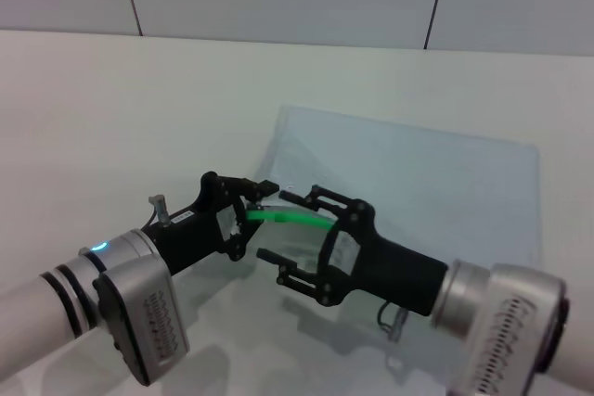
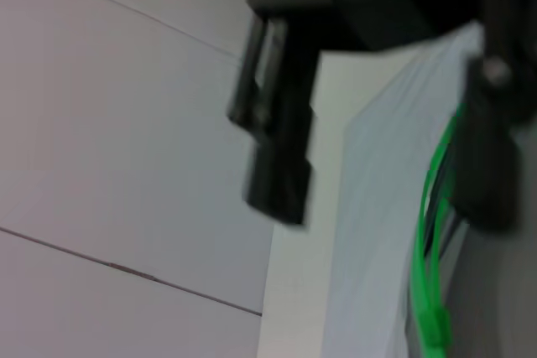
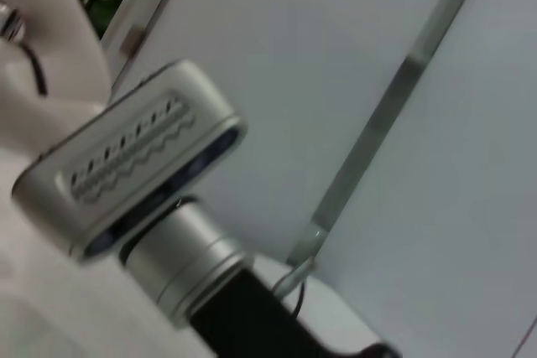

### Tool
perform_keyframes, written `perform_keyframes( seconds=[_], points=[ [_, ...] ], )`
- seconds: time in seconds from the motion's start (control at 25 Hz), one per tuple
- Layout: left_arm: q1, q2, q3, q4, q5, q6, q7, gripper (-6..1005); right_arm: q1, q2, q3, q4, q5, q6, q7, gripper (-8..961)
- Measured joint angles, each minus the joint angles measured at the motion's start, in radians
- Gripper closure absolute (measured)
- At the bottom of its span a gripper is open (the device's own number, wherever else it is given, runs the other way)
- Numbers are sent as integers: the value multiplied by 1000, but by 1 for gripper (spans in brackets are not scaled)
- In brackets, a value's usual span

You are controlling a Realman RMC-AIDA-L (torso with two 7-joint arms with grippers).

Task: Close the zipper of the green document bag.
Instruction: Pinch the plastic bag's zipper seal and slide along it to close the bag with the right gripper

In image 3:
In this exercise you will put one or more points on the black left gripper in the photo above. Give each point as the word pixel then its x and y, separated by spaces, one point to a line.
pixel 251 324

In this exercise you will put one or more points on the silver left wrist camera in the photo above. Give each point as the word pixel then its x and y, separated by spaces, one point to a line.
pixel 126 157

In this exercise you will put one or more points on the dark wall seam strip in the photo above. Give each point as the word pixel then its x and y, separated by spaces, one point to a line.
pixel 377 123

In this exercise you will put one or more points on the aluminium partition frame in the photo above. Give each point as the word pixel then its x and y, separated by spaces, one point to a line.
pixel 140 18

